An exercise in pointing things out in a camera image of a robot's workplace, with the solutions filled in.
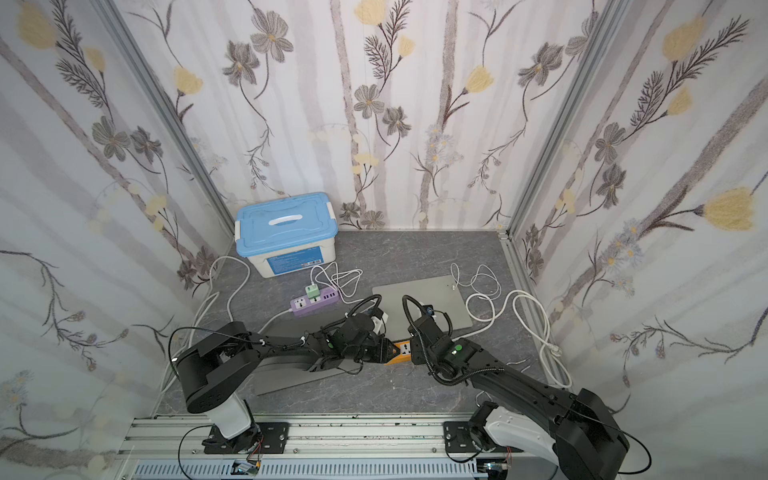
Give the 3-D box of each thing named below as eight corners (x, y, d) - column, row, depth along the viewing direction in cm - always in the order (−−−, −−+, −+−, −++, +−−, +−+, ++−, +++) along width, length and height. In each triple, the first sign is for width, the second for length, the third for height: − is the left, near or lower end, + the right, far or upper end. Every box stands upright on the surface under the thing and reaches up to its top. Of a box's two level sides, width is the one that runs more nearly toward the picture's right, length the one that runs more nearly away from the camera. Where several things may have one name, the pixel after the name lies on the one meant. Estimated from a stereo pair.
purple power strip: (293, 315, 99) (290, 310, 96) (291, 305, 101) (289, 300, 98) (341, 301, 102) (340, 296, 100) (339, 292, 105) (338, 287, 102)
